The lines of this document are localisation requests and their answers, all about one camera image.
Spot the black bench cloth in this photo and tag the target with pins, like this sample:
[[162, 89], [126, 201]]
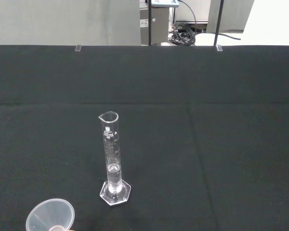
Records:
[[183, 134]]

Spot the clear plastic funnel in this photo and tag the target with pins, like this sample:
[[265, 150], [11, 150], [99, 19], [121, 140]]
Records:
[[47, 214]]

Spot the black stand pole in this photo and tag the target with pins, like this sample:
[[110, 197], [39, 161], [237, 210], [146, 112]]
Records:
[[150, 24], [218, 24]]

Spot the grey metal cabinet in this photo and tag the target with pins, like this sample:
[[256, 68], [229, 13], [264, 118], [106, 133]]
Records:
[[156, 21]]

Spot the clear cloth clip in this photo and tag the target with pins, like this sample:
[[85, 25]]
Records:
[[219, 47], [78, 47]]

